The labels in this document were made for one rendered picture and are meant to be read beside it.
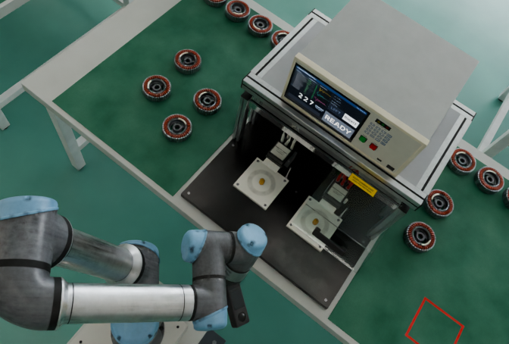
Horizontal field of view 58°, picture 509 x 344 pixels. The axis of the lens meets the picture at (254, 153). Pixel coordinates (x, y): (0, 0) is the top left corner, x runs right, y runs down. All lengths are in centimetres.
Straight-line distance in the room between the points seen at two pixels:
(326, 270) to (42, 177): 160
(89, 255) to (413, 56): 104
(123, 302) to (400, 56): 101
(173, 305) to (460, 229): 126
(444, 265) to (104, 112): 140
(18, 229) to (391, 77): 102
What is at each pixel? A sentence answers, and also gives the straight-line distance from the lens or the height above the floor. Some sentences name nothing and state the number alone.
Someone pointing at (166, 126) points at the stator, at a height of 79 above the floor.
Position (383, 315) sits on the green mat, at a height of 75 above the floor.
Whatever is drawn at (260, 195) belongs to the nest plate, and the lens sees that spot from 167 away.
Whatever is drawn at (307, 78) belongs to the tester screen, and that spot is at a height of 127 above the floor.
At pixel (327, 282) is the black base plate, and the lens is 165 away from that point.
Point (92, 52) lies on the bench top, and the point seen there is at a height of 75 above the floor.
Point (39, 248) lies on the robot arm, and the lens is 95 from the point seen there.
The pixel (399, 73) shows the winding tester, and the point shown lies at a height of 132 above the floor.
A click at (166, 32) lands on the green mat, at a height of 75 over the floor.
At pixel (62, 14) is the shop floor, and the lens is 326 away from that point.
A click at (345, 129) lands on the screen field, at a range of 141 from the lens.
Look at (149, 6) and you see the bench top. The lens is 221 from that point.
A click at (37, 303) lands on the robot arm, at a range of 93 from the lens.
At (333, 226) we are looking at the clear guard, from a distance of 139.
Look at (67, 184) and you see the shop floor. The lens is 259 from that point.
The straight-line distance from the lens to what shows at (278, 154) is 160.
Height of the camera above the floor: 231
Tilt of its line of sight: 61 degrees down
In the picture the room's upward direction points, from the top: 18 degrees clockwise
